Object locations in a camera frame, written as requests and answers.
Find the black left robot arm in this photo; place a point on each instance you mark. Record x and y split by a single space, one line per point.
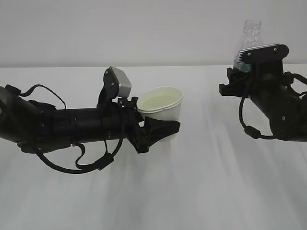
51 129

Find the clear water bottle green label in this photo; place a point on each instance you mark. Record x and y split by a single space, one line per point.
251 37

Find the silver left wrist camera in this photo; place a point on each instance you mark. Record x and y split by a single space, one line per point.
115 84

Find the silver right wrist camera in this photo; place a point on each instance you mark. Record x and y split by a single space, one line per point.
265 59

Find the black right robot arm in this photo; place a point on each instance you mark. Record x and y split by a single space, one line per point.
287 116

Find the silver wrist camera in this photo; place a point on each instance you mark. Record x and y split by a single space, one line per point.
265 59
115 84

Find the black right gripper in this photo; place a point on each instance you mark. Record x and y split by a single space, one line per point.
265 85

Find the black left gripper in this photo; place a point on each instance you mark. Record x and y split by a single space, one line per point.
153 131

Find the white paper cup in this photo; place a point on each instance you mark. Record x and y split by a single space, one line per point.
161 103

